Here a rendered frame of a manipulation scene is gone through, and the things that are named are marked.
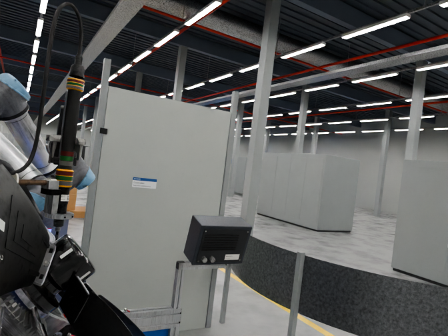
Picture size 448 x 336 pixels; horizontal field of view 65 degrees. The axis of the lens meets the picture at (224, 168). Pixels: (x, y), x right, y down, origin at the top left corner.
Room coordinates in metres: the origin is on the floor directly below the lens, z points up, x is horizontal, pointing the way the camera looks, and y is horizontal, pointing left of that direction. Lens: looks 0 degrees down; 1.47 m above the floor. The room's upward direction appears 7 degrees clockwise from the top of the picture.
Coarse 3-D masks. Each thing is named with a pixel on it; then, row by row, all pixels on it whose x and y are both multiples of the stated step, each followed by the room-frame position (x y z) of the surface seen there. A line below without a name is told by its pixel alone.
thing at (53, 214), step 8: (48, 184) 0.87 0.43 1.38; (56, 184) 0.89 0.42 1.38; (48, 192) 0.88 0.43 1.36; (56, 192) 0.89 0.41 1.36; (48, 200) 0.89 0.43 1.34; (56, 200) 0.89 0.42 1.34; (48, 208) 0.89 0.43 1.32; (56, 208) 0.90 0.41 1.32; (48, 216) 0.89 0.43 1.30; (56, 216) 0.89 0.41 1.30; (64, 216) 0.90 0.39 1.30; (72, 216) 0.92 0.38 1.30
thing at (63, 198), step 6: (78, 54) 0.92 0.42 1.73; (78, 60) 0.92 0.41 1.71; (72, 66) 0.91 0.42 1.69; (78, 66) 0.91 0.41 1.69; (72, 72) 0.91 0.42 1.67; (78, 72) 0.91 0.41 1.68; (84, 72) 0.93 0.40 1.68; (78, 78) 0.94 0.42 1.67; (66, 192) 0.92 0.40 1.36; (60, 198) 0.91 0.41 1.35; (66, 198) 0.92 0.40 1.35; (60, 204) 0.91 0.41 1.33; (66, 204) 0.92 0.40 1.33; (60, 210) 0.91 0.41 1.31; (66, 210) 0.93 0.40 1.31; (54, 222) 0.91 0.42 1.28; (60, 222) 0.92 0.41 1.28
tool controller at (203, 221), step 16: (192, 224) 1.54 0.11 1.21; (208, 224) 1.49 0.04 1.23; (224, 224) 1.53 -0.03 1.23; (240, 224) 1.58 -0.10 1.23; (192, 240) 1.52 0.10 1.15; (208, 240) 1.49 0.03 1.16; (224, 240) 1.53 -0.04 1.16; (240, 240) 1.57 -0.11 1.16; (192, 256) 1.50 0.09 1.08; (208, 256) 1.52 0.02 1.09; (224, 256) 1.56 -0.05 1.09; (240, 256) 1.60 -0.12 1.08
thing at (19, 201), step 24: (0, 168) 0.59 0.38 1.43; (0, 192) 0.57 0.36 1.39; (24, 192) 0.66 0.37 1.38; (0, 216) 0.55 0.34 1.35; (24, 216) 0.64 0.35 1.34; (0, 240) 0.55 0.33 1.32; (24, 240) 0.63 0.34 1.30; (48, 240) 0.75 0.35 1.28; (0, 264) 0.54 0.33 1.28; (24, 264) 0.64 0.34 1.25; (0, 288) 0.55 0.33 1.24
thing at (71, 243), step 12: (60, 240) 0.83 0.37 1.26; (72, 240) 0.83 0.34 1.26; (60, 252) 0.81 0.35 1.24; (72, 252) 0.81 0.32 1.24; (60, 264) 0.80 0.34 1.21; (72, 264) 0.80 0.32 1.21; (84, 264) 0.82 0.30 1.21; (48, 276) 0.79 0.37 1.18; (60, 276) 0.79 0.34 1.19; (72, 276) 0.81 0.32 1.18; (36, 288) 0.76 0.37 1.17; (48, 288) 0.80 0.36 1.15; (60, 288) 0.80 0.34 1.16; (36, 300) 0.76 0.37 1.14; (48, 300) 0.78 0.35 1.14
